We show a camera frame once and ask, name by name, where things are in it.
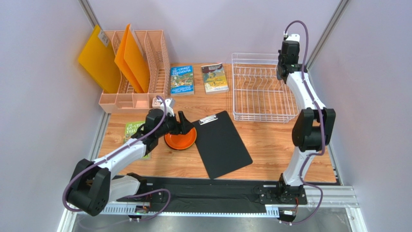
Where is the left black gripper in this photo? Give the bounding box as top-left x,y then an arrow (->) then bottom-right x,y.
156,111 -> 194,138

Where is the orange plate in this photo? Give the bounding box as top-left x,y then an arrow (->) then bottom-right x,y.
164,128 -> 197,150

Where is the white wire dish rack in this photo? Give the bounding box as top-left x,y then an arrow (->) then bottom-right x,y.
231,53 -> 299,123

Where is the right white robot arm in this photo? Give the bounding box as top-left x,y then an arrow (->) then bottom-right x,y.
277,39 -> 336,197

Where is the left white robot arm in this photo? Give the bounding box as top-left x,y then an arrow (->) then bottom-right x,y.
62,109 -> 194,216

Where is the black clipboard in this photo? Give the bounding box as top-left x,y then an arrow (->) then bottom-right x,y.
193,111 -> 253,179

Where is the blue treehouse book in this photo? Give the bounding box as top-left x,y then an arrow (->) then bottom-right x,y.
170,65 -> 194,96

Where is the yellow cover book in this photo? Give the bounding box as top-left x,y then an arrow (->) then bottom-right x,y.
201,63 -> 229,94

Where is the green treehouse book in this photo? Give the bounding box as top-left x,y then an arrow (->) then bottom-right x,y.
123,121 -> 145,143

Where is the black base mat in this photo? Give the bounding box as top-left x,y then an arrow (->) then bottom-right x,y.
119,177 -> 308,213

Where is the pink desk file organizer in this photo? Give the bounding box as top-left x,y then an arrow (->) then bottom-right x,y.
99,30 -> 171,114

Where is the orange folder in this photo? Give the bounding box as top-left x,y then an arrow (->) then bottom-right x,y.
115,24 -> 150,93

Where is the yellow folder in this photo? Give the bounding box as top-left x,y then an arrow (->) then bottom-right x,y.
78,25 -> 121,94

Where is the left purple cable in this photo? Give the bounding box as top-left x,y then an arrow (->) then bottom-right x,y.
61,95 -> 172,222

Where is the aluminium frame rail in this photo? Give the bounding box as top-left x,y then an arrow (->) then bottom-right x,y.
99,185 -> 359,218

